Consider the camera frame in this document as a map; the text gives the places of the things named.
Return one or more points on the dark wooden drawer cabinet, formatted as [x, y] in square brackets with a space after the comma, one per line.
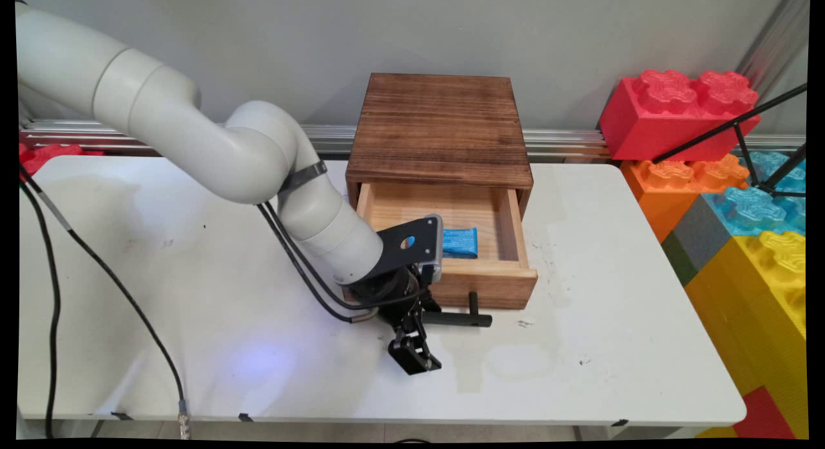
[441, 127]

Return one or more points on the light blue foam brick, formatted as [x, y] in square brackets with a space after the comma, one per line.
[770, 165]
[751, 210]

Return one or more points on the slanted aluminium profile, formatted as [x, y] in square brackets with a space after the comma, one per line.
[773, 37]

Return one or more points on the grey foam brick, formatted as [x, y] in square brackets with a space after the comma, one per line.
[699, 233]

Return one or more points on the horizontal aluminium rail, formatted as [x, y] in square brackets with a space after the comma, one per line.
[567, 143]

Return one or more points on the blue snack packet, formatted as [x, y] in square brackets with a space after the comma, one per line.
[461, 243]

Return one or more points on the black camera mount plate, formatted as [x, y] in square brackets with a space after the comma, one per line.
[422, 256]

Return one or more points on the big red foam brick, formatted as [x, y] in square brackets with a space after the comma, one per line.
[670, 120]

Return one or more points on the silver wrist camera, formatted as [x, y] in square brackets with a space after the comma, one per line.
[439, 249]

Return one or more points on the red foam brick behind table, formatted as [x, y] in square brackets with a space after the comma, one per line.
[45, 158]

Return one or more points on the black tripod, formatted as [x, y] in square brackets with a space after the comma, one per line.
[741, 120]

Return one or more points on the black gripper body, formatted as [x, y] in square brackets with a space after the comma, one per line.
[393, 294]

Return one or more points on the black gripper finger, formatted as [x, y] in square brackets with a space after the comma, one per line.
[406, 355]
[428, 346]

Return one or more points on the orange foam brick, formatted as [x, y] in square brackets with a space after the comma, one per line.
[664, 191]

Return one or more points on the small red foam brick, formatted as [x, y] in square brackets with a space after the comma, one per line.
[764, 417]

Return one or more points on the big yellow foam brick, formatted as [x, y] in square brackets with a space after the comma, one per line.
[760, 307]

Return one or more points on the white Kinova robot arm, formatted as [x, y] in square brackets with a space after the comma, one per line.
[213, 146]

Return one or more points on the dark green foam brick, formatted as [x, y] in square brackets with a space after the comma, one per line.
[677, 259]

